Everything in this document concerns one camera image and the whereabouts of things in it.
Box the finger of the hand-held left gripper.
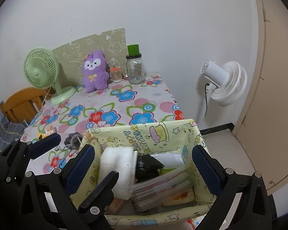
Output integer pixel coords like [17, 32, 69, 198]
[0, 133, 62, 197]
[78, 171, 120, 230]

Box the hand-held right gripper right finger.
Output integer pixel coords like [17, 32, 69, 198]
[192, 145, 275, 230]

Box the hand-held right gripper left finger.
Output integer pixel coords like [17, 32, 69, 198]
[19, 145, 95, 230]

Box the white foam block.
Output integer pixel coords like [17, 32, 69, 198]
[98, 147, 138, 200]

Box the white packaged towel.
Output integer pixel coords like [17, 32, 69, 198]
[156, 151, 185, 169]

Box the black bag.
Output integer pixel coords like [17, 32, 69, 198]
[136, 154, 164, 184]

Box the yellow-green printed fabric storage box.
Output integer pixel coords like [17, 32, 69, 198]
[70, 119, 218, 227]

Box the grey plaid pillow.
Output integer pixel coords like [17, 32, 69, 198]
[0, 121, 26, 159]

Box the wooden bed headboard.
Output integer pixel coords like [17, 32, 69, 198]
[0, 87, 54, 124]

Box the green desk fan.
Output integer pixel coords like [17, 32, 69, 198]
[23, 48, 76, 105]

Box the purple plush toy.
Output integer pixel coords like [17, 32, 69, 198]
[81, 50, 110, 93]

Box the white standing fan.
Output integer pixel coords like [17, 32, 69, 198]
[197, 59, 247, 125]

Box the beige door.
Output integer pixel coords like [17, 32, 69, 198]
[232, 0, 288, 194]

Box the green patterned cardboard sheet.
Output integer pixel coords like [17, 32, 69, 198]
[51, 28, 126, 87]

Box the glass jar mug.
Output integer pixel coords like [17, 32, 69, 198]
[125, 54, 145, 85]

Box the green plastic cup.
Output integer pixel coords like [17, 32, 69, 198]
[127, 44, 140, 56]

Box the grey drawstring pouch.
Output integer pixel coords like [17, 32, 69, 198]
[55, 132, 84, 159]

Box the white fan cable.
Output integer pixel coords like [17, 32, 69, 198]
[41, 87, 55, 109]

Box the black fan power cable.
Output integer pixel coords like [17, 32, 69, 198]
[204, 83, 211, 117]

